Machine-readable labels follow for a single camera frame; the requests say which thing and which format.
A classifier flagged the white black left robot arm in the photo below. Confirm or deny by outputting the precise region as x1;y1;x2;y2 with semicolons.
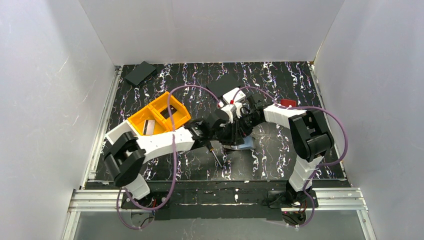
104;105;247;200

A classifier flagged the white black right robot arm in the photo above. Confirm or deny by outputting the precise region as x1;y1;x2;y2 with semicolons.
230;94;334;203

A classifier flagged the red leather card holder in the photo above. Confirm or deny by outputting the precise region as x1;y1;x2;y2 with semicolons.
280;99;297;108

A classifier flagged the black card in bin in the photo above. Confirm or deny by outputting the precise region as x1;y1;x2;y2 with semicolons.
160;105;177;119

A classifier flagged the grey card in bin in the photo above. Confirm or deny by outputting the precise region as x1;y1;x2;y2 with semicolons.
142;119;156;136

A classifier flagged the yellow black screwdriver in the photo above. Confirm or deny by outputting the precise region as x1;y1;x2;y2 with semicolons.
207;145;224;169

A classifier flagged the white rectangular box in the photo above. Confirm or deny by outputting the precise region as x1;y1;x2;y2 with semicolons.
222;87;241;104

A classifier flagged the black flat box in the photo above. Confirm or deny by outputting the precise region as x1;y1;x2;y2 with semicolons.
206;73;241;99

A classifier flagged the yellow plastic bin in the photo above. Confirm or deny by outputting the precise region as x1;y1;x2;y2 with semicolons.
128;91;192;136

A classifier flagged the black flat pad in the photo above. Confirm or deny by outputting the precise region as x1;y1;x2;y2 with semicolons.
124;61;157;87

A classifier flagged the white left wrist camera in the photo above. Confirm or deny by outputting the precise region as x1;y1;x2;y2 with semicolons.
221;102;243;123

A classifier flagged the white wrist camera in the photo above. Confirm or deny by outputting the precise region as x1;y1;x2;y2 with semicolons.
221;102;243;123
233;90;246;103

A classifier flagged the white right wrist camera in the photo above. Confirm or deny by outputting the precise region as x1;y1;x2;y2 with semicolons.
233;90;246;103

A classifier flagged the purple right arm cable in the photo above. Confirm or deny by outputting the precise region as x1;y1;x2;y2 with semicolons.
230;86;350;228

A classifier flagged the aluminium left side rail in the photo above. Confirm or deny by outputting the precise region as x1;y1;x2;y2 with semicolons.
79;66;123;190

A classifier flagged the aluminium rail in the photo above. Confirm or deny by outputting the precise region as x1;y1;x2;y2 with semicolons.
79;66;123;190
68;187;368;212

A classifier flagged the aluminium front rail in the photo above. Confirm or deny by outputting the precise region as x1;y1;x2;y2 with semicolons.
68;187;368;212

